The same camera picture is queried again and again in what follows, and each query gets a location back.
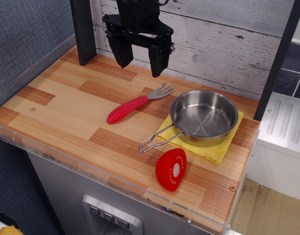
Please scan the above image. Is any dark right shelf post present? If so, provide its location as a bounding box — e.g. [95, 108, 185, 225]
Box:
[254, 0, 300, 121]

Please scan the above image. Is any yellow object bottom left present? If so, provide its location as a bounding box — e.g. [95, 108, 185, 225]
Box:
[0, 226, 23, 235]

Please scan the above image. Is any dark left shelf post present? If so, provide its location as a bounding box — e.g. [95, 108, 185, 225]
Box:
[70, 0, 96, 66]

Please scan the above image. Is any yellow folded cloth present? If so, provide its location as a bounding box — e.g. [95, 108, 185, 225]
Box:
[156, 111, 244, 164]

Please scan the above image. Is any red handled metal fork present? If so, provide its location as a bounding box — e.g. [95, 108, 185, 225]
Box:
[107, 82, 174, 124]

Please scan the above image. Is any stainless steel pan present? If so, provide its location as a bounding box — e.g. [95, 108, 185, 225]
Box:
[138, 90, 239, 153]

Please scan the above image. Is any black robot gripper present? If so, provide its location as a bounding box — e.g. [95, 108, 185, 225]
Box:
[102, 0, 175, 78]

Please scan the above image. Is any red toy fruit half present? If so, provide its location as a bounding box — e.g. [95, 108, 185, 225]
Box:
[156, 148, 187, 192]

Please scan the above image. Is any white ribbed cabinet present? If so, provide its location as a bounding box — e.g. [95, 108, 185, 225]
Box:
[246, 93, 300, 200]

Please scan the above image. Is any dark shelf post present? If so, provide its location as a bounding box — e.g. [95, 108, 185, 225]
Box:
[254, 0, 300, 121]
[70, 0, 96, 66]

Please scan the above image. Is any silver dispenser panel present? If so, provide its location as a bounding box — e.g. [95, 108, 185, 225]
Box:
[82, 194, 143, 235]

